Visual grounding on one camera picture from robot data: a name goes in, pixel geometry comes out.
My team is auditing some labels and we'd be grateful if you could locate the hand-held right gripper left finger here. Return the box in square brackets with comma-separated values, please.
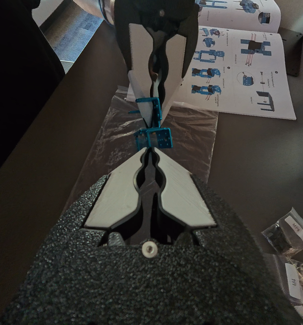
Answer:
[83, 148, 150, 242]

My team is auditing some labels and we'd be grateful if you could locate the pile of small screw bags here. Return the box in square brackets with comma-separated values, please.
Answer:
[262, 207, 303, 313]

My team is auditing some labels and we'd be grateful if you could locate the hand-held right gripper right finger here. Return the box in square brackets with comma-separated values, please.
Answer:
[150, 147, 217, 242]

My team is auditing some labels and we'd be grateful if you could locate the person's black clothing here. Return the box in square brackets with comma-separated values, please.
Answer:
[0, 0, 66, 183]

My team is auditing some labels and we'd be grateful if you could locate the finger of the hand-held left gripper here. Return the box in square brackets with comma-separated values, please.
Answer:
[128, 23, 157, 128]
[157, 34, 189, 121]

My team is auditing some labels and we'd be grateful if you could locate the dark grey desk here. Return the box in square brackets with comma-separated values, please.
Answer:
[0, 15, 303, 325]

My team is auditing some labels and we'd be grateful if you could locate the white instruction booklet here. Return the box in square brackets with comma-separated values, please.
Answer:
[126, 0, 297, 120]

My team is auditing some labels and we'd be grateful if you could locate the blue metal bracket assembly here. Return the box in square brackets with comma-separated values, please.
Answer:
[128, 96, 173, 151]

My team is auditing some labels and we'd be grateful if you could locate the dark brown block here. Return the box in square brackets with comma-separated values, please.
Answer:
[278, 27, 303, 77]

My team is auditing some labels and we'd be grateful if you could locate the large clear plastic bag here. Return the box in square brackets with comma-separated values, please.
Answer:
[65, 85, 219, 216]

